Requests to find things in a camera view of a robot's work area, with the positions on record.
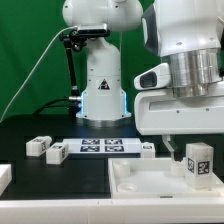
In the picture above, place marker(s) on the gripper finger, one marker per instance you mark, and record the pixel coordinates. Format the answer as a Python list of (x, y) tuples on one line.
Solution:
[(170, 145)]

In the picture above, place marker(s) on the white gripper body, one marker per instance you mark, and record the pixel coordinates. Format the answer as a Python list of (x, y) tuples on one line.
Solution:
[(159, 113)]

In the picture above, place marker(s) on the white square table top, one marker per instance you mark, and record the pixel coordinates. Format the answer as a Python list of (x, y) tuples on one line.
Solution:
[(152, 178)]

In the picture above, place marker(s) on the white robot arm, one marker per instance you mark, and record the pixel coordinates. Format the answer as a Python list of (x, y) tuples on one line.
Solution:
[(182, 95)]

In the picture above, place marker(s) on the white base tag plate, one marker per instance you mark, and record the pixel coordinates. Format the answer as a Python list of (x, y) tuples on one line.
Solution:
[(103, 145)]

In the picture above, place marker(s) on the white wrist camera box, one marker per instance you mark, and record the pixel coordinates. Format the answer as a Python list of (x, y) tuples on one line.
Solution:
[(155, 78)]

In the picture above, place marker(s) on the white front fence wall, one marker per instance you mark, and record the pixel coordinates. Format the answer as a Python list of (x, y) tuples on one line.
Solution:
[(113, 211)]

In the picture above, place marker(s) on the white fence wall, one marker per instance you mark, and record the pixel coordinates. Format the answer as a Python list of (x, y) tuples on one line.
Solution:
[(113, 211), (5, 176)]

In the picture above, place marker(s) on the grey camera on mount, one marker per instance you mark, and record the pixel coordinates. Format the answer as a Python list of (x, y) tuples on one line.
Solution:
[(97, 30)]

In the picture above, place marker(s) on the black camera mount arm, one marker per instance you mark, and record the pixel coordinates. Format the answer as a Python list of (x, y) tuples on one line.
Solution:
[(71, 66)]

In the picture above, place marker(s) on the white left fence wall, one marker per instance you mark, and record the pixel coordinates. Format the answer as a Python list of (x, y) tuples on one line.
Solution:
[(5, 176)]

